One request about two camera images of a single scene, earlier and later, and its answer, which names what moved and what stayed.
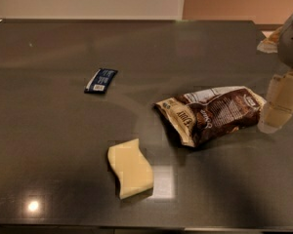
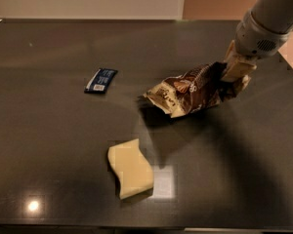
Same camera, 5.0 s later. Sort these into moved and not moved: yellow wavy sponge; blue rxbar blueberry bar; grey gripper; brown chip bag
Moved: brown chip bag; grey gripper
Not moved: yellow wavy sponge; blue rxbar blueberry bar
